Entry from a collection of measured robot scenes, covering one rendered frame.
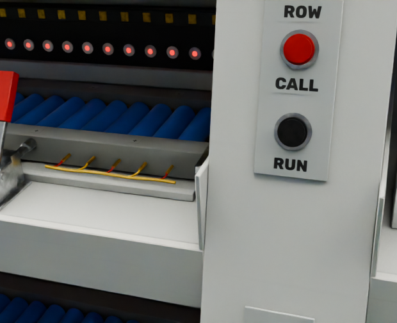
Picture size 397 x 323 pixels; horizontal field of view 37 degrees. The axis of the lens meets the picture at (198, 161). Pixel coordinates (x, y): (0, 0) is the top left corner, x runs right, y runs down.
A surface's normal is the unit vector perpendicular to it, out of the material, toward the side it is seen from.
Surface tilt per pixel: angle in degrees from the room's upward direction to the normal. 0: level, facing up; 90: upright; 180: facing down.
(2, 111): 72
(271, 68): 90
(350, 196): 90
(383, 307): 107
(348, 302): 90
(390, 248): 17
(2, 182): 90
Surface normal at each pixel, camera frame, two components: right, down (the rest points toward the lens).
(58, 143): -0.31, 0.45
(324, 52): -0.31, 0.17
